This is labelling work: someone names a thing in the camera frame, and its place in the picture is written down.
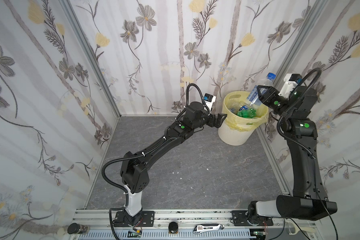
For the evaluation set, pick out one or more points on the soda water clear bottle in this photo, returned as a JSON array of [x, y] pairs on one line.
[[253, 100]]

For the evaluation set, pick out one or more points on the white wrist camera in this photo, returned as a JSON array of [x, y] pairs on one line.
[[209, 100], [290, 82]]

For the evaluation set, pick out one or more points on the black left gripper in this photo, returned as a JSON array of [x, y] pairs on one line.
[[212, 120]]

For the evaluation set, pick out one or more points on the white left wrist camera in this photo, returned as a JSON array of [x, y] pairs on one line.
[[209, 100]]

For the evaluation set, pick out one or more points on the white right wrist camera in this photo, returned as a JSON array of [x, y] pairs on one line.
[[290, 82]]

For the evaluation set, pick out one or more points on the cream plastic peeler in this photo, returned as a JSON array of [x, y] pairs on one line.
[[303, 230]]

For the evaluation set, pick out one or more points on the blue label bottle blue cap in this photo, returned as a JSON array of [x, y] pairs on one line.
[[245, 107]]

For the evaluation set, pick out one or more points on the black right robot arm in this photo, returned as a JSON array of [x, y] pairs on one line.
[[309, 200]]

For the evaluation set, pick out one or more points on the black round knob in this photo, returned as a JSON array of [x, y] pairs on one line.
[[173, 228]]

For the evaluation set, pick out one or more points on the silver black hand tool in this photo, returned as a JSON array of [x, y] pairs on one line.
[[204, 228]]

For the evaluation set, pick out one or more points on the white ribbed trash bin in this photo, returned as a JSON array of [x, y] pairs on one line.
[[233, 137]]

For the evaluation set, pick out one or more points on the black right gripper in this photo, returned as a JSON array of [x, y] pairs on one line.
[[271, 100]]

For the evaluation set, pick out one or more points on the yellow plastic bin liner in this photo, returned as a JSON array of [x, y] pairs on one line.
[[240, 124]]

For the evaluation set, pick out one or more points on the black jar on rail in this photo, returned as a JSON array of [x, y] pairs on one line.
[[78, 229]]

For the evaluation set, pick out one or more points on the white slotted cable duct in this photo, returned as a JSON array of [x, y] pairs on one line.
[[186, 234]]

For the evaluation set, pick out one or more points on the green bottle yellow cap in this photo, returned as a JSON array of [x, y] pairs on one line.
[[247, 113], [234, 108]]

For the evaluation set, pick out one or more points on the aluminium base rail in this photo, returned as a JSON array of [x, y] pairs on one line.
[[99, 223]]

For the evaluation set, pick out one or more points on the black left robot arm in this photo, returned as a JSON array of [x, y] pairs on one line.
[[135, 167]]

